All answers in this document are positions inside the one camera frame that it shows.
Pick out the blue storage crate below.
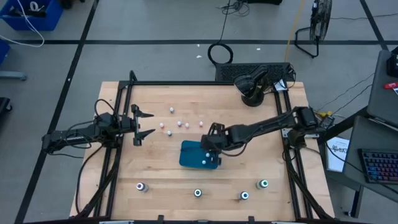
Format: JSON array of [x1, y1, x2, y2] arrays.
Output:
[[0, 39, 11, 65], [0, 0, 64, 32]]

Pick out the white floor cable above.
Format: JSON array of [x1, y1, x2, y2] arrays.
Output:
[[0, 0, 46, 49]]

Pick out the white paper tag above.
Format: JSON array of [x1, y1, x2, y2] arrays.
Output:
[[273, 79, 289, 92]]

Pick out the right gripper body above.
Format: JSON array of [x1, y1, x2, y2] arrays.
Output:
[[200, 130, 233, 154]]

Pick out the black gooseneck desk lamp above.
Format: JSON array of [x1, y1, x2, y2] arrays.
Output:
[[233, 64, 270, 108]]

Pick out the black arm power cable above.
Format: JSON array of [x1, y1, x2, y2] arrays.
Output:
[[75, 143, 105, 215]]

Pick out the yellow hanging cable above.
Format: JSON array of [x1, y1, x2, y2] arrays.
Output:
[[284, 0, 306, 63]]

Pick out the white printed paper sheet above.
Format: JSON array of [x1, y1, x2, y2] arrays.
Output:
[[325, 136, 351, 173]]

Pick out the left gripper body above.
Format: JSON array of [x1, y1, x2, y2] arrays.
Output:
[[131, 104, 143, 147]]

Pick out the grey desk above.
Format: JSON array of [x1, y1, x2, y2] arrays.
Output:
[[343, 115, 398, 203], [366, 49, 398, 128]]

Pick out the grey metal table foot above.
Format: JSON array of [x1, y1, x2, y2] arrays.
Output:
[[0, 70, 28, 82]]

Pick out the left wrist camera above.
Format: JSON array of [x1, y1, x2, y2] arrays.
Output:
[[120, 114, 134, 131]]

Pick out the black perforated computer case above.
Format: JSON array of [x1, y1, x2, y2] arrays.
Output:
[[215, 62, 292, 83]]

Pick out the backlit black keyboard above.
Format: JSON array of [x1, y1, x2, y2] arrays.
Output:
[[357, 148, 398, 185]]

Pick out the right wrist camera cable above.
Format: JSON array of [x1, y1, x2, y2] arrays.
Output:
[[221, 143, 248, 157]]

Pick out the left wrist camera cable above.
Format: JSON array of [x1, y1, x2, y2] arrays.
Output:
[[93, 98, 117, 121]]

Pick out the black equipment base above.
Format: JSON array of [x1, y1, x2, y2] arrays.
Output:
[[247, 0, 283, 6]]

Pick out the small black power box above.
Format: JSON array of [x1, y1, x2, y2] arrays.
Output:
[[320, 115, 336, 130]]

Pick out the black desktop device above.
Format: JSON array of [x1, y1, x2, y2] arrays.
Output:
[[386, 46, 398, 78]]

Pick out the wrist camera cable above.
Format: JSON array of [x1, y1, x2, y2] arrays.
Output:
[[93, 98, 117, 121], [221, 143, 248, 157]]

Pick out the blue plastic bin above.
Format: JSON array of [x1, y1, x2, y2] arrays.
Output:
[[178, 140, 220, 170]]

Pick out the tangled black cables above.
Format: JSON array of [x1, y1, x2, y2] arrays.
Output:
[[219, 0, 251, 17]]

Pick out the black floor fan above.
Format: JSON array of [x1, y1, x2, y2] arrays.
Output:
[[294, 0, 333, 59]]

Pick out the black hanging cable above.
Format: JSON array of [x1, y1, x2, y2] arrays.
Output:
[[207, 0, 234, 65]]

